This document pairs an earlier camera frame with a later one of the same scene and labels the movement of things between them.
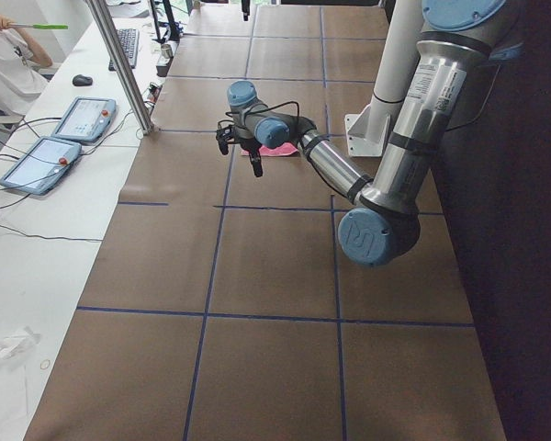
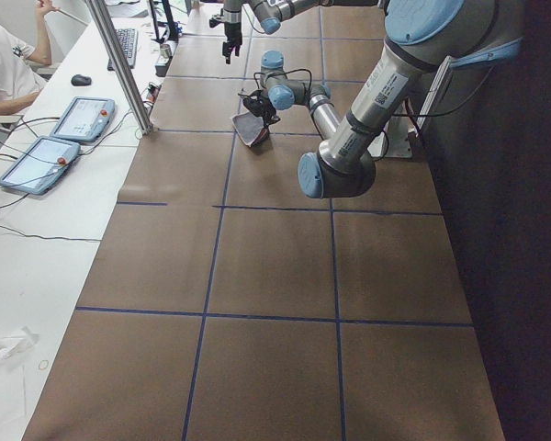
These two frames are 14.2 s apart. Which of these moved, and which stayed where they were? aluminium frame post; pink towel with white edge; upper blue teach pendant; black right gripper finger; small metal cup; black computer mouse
Moved: black right gripper finger; pink towel with white edge
Stayed: black computer mouse; aluminium frame post; upper blue teach pendant; small metal cup
